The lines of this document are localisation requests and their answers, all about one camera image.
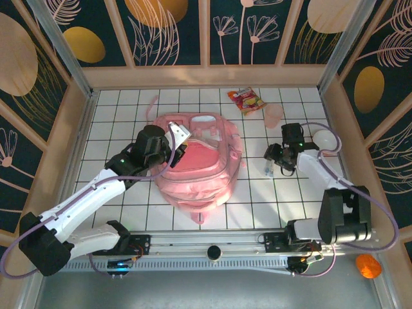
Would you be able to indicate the right controller board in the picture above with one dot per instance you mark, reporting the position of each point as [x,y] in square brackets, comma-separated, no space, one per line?
[301,262]

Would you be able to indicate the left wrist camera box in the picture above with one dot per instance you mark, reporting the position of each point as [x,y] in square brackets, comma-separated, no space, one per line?
[179,132]

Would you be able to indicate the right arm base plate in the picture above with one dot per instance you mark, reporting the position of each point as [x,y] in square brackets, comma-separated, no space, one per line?
[273,241]

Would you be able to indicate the pink plastic cup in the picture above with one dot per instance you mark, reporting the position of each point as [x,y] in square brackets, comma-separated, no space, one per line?
[274,116]

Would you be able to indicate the controller board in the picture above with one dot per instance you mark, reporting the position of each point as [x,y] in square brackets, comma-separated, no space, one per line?
[301,262]
[119,265]

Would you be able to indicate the aluminium corner post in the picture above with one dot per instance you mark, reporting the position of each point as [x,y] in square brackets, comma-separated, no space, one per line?
[64,54]
[344,48]

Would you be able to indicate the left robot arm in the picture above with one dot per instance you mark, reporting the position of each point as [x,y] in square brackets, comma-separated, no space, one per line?
[87,199]

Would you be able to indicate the white bowl with orange base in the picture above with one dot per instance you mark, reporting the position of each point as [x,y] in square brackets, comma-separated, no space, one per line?
[323,138]

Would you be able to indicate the colourful candy bag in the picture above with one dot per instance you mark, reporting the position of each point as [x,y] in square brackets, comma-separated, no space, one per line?
[246,101]

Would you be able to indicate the left controller board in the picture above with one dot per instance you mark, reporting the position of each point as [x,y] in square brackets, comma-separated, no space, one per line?
[119,265]

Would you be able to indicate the aluminium rail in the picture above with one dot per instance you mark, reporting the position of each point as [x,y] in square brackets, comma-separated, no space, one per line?
[193,239]

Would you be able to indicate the pink backpack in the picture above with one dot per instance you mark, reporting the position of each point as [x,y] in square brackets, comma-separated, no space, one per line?
[199,180]

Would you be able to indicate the orange ball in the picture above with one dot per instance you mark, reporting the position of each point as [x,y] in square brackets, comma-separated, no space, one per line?
[368,265]

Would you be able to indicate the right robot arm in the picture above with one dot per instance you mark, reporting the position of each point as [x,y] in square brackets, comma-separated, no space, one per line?
[341,219]

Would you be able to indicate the black round knob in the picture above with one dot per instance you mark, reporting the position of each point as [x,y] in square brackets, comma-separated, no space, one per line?
[214,252]

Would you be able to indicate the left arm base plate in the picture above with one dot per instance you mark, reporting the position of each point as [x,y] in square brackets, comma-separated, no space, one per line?
[141,243]

